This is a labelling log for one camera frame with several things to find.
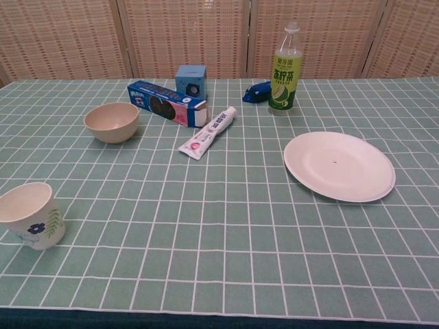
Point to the beige plastic bowl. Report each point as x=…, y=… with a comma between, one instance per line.
x=111, y=121

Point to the white paper plate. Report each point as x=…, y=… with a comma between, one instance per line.
x=343, y=171

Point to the floral print paper cup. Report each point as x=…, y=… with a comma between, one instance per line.
x=34, y=219

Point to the blue cookie box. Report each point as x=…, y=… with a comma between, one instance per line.
x=161, y=103

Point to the small light blue box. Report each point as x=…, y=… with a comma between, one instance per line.
x=190, y=80

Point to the white pink toothpaste tube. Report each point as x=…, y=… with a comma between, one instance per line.
x=209, y=132

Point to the green checkered tablecloth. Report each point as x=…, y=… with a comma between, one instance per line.
x=205, y=233

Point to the blue wrapped packet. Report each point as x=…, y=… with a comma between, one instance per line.
x=257, y=92

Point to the green iced tea bottle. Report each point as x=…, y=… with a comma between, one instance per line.
x=284, y=82

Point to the bamboo folding screen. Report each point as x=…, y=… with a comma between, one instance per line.
x=185, y=34

